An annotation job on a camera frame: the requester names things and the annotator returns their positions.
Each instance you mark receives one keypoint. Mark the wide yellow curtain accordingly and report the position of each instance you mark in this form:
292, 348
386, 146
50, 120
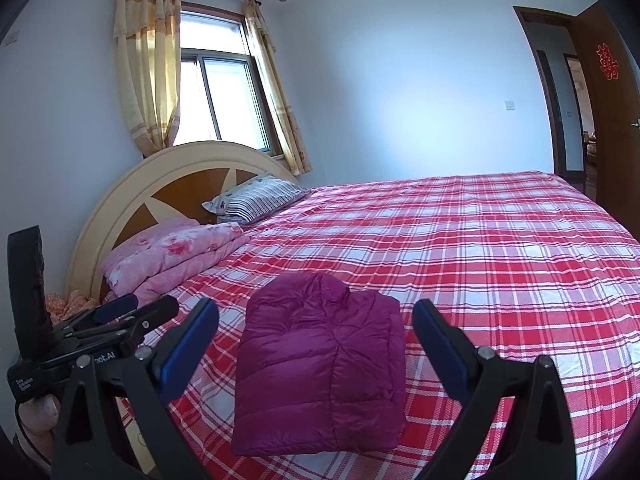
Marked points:
145, 85

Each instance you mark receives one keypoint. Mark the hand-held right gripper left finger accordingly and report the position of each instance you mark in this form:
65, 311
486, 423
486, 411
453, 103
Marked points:
187, 355

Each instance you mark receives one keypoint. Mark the window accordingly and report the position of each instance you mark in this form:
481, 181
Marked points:
225, 100

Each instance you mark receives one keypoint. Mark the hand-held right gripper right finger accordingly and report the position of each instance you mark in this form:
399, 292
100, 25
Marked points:
442, 352

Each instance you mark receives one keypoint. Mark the bed with red plaid sheet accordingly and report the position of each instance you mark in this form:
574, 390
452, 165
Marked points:
475, 240

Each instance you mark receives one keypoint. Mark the striped pillow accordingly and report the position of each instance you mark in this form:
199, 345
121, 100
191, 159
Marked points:
260, 197

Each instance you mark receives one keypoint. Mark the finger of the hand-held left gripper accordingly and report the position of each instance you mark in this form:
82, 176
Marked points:
117, 306
160, 310

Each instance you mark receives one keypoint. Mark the white wall switch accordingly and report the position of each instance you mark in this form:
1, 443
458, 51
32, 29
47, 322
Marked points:
510, 105

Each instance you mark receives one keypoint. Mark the orange dotted cloth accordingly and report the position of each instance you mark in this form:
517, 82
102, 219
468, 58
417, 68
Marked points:
75, 305

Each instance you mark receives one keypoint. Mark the brown door frame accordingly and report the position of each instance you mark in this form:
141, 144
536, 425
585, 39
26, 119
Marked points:
545, 15

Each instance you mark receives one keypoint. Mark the white wall socket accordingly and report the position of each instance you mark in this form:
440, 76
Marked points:
11, 38

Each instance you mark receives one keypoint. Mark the cream and brown headboard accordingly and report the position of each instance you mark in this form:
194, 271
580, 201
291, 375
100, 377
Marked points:
190, 185

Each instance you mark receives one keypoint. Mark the red paper door decoration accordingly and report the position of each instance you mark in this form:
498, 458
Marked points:
607, 62

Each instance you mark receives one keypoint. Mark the pink floral quilt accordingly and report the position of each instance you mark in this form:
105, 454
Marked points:
175, 250

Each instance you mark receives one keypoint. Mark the narrow yellow curtain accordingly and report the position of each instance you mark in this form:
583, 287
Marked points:
280, 110

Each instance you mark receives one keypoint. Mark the person's left hand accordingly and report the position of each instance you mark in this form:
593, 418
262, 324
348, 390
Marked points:
42, 412

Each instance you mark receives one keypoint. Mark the brown wooden door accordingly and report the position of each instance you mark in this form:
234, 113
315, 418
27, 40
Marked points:
615, 125

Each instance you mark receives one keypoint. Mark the purple down jacket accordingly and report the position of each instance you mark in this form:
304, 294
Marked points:
320, 360

